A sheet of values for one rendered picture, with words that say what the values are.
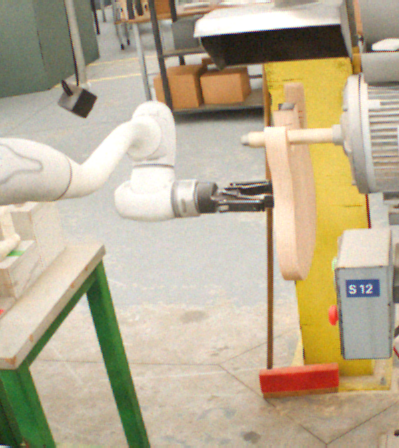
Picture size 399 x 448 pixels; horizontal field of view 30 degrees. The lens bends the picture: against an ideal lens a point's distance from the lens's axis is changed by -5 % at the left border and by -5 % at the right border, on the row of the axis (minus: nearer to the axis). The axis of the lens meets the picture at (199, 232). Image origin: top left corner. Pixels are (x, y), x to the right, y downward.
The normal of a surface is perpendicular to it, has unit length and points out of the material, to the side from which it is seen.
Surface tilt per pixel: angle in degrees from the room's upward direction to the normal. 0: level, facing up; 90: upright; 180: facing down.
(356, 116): 59
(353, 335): 90
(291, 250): 94
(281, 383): 90
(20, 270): 90
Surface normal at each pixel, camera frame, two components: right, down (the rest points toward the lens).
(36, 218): 0.95, -0.03
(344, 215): -0.25, 0.42
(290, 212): -0.29, -0.05
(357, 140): -0.28, 0.18
